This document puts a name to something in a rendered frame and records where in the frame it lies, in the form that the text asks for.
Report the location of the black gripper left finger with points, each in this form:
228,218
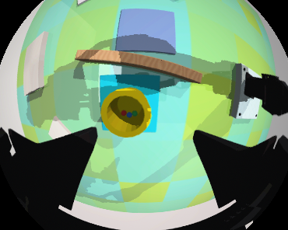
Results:
59,163

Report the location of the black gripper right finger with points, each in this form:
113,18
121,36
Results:
228,165

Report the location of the orange wooden plank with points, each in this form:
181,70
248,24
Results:
140,61

